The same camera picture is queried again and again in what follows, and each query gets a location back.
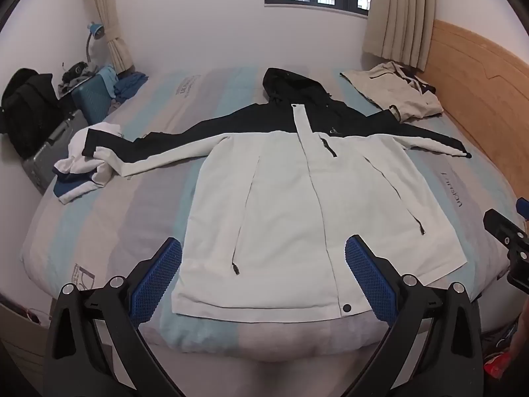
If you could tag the beige curtain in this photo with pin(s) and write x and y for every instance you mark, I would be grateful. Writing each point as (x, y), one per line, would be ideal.
(396, 20)
(105, 16)

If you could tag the white and black jacket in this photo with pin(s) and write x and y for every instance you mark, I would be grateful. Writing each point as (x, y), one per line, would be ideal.
(289, 215)

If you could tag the light blue cloth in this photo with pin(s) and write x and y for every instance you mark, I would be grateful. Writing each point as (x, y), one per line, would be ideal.
(108, 78)

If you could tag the black backpack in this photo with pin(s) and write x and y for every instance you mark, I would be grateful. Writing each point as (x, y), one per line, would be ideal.
(29, 107)

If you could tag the blue desk lamp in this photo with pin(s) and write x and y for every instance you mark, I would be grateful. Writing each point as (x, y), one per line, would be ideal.
(97, 29)

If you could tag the red cloth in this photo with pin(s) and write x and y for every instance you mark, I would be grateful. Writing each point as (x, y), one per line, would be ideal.
(498, 364)

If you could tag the teal suitcase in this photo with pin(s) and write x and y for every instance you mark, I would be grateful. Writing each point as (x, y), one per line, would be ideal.
(93, 95)

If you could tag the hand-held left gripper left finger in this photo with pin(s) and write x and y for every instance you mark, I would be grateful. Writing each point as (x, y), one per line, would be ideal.
(157, 281)

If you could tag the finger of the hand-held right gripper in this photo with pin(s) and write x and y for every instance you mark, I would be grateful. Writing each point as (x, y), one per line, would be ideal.
(523, 206)
(502, 227)

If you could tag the beige jacket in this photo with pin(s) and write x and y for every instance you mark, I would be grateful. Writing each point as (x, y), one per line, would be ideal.
(392, 87)

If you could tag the wooden headboard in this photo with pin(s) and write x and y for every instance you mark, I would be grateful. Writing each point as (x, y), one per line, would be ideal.
(475, 74)

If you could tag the silver suitcase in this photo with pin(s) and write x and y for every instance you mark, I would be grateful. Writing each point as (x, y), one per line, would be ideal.
(53, 144)

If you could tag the dark blue clothes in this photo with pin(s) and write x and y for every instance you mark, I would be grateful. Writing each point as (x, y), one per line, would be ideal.
(130, 82)

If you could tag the person's right forearm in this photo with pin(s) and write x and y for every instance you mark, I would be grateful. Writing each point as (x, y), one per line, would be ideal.
(521, 339)

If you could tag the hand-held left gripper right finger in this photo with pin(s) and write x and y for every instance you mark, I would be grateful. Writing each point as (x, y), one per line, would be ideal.
(368, 281)

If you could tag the black round device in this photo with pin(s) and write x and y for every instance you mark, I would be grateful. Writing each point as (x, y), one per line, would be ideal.
(76, 70)

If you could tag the white and blue garment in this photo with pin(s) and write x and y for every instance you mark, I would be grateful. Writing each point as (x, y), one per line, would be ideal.
(76, 151)

